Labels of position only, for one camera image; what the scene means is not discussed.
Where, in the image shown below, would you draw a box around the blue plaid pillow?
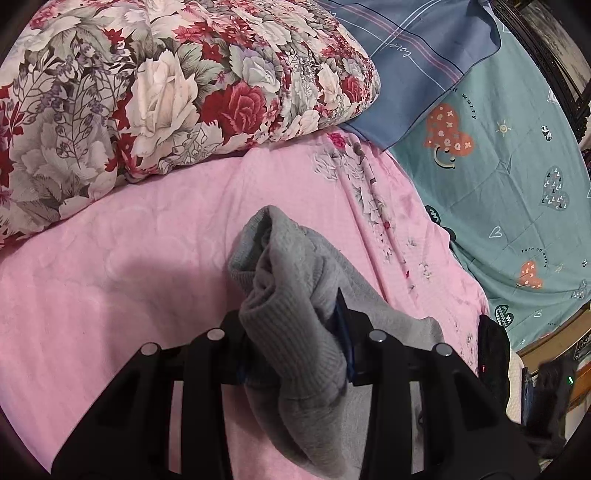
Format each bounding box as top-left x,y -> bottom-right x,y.
318,0 -> 502,151

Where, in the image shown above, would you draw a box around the pink floral bedsheet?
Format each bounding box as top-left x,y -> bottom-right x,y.
0,129 -> 491,480

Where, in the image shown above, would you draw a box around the white textured cloth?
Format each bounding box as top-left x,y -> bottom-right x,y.
505,364 -> 532,422

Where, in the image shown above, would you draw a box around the wooden bed frame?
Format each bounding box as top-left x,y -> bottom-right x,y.
515,300 -> 591,360

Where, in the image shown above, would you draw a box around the black garment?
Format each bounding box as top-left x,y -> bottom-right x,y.
477,315 -> 512,412

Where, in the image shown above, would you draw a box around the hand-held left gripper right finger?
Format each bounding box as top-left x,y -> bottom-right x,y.
332,288 -> 541,480

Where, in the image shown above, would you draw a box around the teal heart printed sheet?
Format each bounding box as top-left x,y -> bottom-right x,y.
387,9 -> 591,343

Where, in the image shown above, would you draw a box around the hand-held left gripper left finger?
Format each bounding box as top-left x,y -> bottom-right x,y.
51,311 -> 254,480

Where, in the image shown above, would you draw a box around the dark carved headboard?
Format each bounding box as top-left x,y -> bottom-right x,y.
489,0 -> 591,145

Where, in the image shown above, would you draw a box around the red floral quilt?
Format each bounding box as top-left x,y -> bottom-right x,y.
0,0 -> 382,250

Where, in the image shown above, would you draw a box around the grey pants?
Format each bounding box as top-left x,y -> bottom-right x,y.
227,205 -> 446,478

